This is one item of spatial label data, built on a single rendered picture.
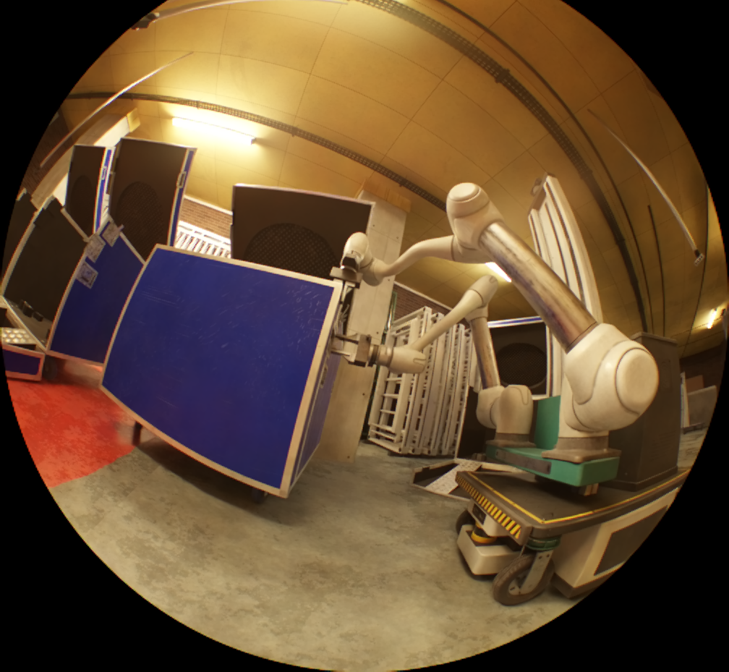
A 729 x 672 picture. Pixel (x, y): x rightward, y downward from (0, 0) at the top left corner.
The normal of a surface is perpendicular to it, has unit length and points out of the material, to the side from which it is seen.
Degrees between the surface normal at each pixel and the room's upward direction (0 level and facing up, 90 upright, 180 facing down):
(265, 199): 142
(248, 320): 90
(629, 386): 94
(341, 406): 90
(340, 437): 90
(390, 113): 180
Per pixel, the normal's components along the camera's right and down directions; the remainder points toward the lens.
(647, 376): -0.47, -0.37
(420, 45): -0.22, 0.89
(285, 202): -0.12, 0.47
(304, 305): 0.08, -0.38
